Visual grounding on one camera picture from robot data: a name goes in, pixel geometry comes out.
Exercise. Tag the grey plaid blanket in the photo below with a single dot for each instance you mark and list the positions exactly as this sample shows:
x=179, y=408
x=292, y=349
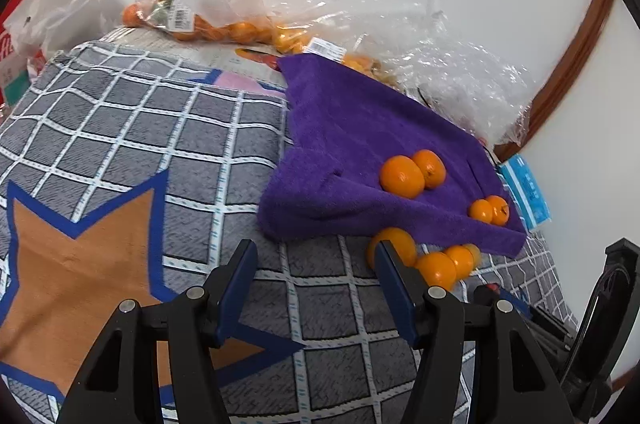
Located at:
x=150, y=153

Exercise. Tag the orange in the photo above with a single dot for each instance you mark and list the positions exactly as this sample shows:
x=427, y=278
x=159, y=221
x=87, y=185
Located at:
x=501, y=209
x=401, y=176
x=480, y=211
x=402, y=238
x=432, y=166
x=461, y=260

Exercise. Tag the purple towel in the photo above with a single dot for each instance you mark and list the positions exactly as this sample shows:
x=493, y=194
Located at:
x=350, y=143

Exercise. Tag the brown wooden door frame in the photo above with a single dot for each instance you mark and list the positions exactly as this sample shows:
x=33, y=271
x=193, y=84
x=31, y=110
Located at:
x=565, y=68

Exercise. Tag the red paper bag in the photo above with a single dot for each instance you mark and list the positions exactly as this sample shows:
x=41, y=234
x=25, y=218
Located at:
x=7, y=48

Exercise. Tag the yellow-green fruit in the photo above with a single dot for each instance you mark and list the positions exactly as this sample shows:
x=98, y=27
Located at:
x=477, y=254

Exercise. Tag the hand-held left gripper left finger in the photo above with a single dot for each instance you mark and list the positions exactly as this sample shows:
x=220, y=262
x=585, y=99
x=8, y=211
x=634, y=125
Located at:
x=235, y=299

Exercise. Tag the clear bag of oranges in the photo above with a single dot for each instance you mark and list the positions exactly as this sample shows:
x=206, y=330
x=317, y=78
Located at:
x=295, y=36

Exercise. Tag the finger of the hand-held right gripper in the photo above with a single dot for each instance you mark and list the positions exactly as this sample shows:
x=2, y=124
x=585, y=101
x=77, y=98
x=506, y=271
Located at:
x=547, y=334

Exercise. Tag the orange persimmon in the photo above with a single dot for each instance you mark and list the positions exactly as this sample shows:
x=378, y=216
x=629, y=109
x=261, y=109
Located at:
x=436, y=270

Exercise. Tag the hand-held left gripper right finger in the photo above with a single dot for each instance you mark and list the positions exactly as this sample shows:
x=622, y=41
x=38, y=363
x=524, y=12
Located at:
x=397, y=294

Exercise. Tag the blue tissue box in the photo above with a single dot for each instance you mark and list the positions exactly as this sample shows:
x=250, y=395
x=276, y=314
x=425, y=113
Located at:
x=525, y=194

